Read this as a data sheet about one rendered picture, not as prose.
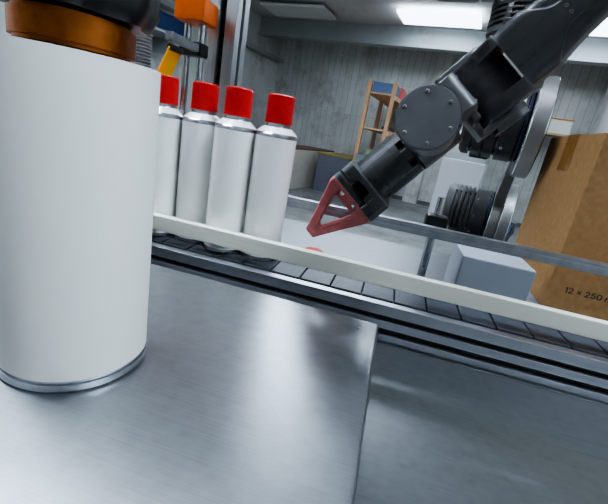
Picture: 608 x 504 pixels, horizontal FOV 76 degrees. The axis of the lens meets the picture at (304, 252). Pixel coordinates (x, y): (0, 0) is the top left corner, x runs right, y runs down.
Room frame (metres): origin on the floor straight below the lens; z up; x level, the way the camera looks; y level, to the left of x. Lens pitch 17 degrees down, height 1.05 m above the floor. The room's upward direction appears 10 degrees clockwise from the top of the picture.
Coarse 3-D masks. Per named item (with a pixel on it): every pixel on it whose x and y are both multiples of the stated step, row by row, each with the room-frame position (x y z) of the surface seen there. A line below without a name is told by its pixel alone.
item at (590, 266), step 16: (304, 208) 0.52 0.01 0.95; (336, 208) 0.51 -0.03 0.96; (384, 224) 0.50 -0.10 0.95; (400, 224) 0.49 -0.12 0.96; (416, 224) 0.49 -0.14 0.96; (448, 240) 0.48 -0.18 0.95; (464, 240) 0.48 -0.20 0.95; (480, 240) 0.47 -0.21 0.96; (496, 240) 0.47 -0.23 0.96; (528, 256) 0.46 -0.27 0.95; (544, 256) 0.46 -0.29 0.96; (560, 256) 0.46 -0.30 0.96; (592, 272) 0.45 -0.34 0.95
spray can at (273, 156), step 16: (272, 96) 0.48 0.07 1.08; (288, 96) 0.48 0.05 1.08; (272, 112) 0.48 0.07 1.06; (288, 112) 0.48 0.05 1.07; (272, 128) 0.48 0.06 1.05; (288, 128) 0.49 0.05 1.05; (256, 144) 0.48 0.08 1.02; (272, 144) 0.47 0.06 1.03; (288, 144) 0.48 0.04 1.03; (256, 160) 0.48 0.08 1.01; (272, 160) 0.47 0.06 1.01; (288, 160) 0.48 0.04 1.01; (256, 176) 0.48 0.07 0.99; (272, 176) 0.47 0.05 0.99; (288, 176) 0.49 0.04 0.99; (256, 192) 0.47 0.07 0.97; (272, 192) 0.47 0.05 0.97; (256, 208) 0.47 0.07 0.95; (272, 208) 0.47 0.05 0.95; (256, 224) 0.47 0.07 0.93; (272, 224) 0.48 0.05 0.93; (272, 240) 0.48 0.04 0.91; (256, 256) 0.47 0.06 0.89
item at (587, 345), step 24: (168, 240) 0.49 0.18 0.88; (240, 264) 0.46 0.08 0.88; (264, 264) 0.46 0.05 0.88; (288, 264) 0.48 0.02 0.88; (336, 288) 0.43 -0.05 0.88; (360, 288) 0.44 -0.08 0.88; (384, 288) 0.46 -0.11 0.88; (432, 312) 0.41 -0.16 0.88; (456, 312) 0.42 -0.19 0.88; (480, 312) 0.43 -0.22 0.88; (528, 336) 0.39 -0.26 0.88; (552, 336) 0.40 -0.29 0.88; (576, 336) 0.41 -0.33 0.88
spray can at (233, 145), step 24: (240, 96) 0.48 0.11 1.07; (240, 120) 0.49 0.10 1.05; (216, 144) 0.48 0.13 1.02; (240, 144) 0.48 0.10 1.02; (216, 168) 0.48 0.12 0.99; (240, 168) 0.48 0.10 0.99; (216, 192) 0.48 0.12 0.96; (240, 192) 0.48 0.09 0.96; (216, 216) 0.48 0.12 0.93; (240, 216) 0.49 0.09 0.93
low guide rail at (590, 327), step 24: (168, 216) 0.48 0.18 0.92; (216, 240) 0.46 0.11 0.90; (240, 240) 0.45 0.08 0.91; (264, 240) 0.45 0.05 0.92; (312, 264) 0.44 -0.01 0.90; (336, 264) 0.43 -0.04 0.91; (360, 264) 0.43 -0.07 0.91; (408, 288) 0.41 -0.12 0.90; (432, 288) 0.41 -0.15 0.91; (456, 288) 0.40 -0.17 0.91; (504, 312) 0.39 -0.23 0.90; (528, 312) 0.39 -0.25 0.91; (552, 312) 0.39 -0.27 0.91; (600, 336) 0.38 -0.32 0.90
